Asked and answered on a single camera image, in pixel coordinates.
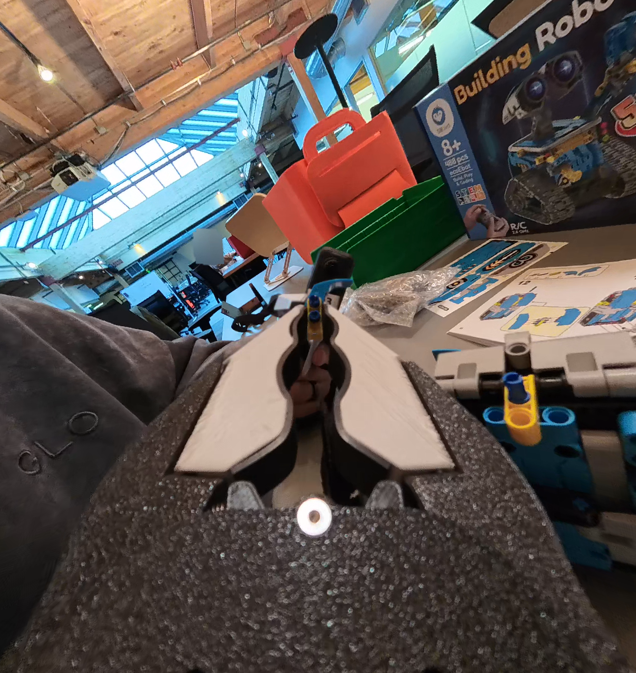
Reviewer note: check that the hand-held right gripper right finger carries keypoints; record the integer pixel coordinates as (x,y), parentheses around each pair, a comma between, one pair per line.
(391,415)

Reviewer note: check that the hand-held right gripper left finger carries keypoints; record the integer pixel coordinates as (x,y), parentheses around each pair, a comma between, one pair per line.
(239,415)

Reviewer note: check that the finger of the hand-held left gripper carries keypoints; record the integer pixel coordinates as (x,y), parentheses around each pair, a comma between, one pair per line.
(289,302)

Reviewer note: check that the yellow connector with blue pin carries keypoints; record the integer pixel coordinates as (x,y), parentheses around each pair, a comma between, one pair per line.
(314,300)

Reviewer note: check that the yellow connector piece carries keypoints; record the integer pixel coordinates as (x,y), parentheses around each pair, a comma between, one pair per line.
(316,328)

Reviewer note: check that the person's left forearm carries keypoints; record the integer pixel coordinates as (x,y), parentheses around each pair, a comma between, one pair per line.
(202,363)

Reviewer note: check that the grey desk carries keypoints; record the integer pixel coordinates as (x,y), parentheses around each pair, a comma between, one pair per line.
(418,336)

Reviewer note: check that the person's left hand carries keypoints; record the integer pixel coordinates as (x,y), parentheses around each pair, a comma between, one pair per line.
(312,394)

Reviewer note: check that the black tablet stand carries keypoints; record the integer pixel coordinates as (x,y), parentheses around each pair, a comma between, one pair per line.
(252,310)

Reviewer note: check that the clear plastic parts bag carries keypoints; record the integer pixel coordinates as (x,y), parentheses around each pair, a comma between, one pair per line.
(397,297)

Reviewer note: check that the green storage bin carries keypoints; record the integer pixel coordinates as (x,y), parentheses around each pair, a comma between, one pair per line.
(397,231)

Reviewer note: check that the black office chair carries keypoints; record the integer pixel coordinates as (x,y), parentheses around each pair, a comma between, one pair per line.
(210,278)
(407,105)

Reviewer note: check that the orange felt bag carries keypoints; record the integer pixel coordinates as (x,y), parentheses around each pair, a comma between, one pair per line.
(344,179)

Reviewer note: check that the plywood stand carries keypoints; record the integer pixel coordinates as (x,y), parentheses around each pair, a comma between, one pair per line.
(255,221)

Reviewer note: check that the grey blue toy robot build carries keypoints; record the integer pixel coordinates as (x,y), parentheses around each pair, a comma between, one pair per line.
(539,420)

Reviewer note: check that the blue sticker sheet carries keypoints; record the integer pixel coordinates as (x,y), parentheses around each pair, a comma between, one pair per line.
(486,268)

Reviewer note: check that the glass skylight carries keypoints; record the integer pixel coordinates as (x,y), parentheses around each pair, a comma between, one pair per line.
(139,173)

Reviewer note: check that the instruction booklet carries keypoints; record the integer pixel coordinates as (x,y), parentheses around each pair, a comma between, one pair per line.
(560,305)

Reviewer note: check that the black disc on pole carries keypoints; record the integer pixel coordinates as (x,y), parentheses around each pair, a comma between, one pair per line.
(318,37)

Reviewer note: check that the white ceiling projector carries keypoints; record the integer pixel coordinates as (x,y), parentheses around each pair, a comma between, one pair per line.
(73,176)

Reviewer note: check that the toy robot kit box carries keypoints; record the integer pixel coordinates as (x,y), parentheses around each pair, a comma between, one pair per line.
(560,131)

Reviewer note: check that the hanging light bulb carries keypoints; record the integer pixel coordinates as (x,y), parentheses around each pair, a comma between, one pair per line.
(45,74)

